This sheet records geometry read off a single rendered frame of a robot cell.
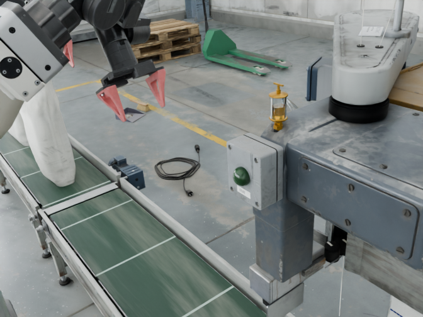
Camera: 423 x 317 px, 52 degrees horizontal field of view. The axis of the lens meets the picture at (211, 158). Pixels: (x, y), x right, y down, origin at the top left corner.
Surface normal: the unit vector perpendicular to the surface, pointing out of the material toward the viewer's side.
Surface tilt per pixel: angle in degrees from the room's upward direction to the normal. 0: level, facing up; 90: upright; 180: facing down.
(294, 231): 90
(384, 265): 90
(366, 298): 0
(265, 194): 90
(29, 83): 90
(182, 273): 0
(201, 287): 0
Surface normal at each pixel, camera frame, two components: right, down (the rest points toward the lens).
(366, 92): -0.10, 0.47
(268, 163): 0.60, 0.33
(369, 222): -0.80, 0.33
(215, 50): 0.56, 0.10
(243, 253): -0.07, -0.89
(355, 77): -0.44, 0.44
